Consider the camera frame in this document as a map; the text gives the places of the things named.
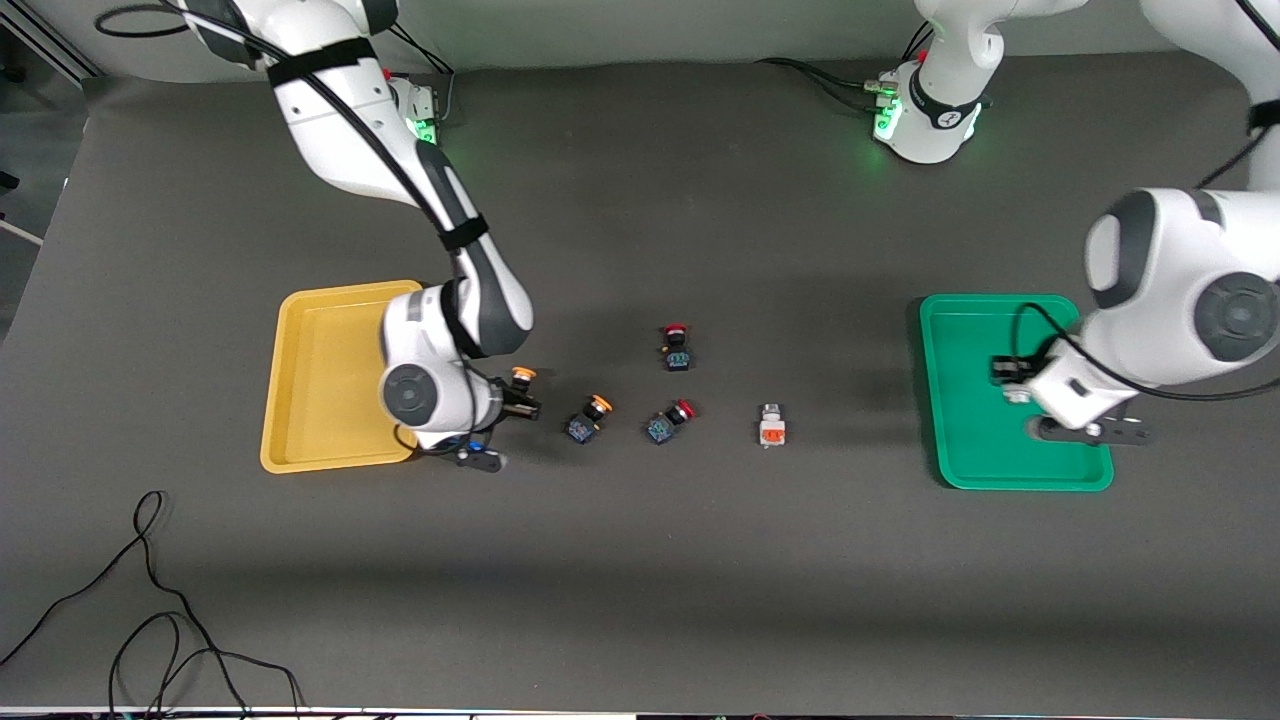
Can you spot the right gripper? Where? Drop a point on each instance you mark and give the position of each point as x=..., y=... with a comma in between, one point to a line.
x=517, y=404

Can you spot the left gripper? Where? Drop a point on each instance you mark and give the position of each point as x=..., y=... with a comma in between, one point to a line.
x=1005, y=371

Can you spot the green button white orange body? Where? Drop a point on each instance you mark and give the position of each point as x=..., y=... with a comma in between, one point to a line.
x=771, y=428
x=1017, y=396

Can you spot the yellow push button switch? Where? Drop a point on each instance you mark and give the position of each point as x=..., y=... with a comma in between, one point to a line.
x=588, y=420
x=524, y=375

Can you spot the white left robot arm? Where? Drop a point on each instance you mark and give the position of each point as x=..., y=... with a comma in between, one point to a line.
x=1170, y=280

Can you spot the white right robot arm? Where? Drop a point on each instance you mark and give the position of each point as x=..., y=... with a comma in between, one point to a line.
x=340, y=120

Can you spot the green plastic tray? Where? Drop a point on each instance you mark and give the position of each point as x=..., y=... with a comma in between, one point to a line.
x=970, y=440

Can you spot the yellow plastic tray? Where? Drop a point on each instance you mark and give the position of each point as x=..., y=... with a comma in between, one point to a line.
x=320, y=380

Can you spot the red push button switch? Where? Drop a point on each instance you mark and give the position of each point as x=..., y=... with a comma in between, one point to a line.
x=677, y=350
x=668, y=424

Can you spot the aluminium rail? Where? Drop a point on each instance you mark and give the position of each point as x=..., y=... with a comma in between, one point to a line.
x=50, y=45

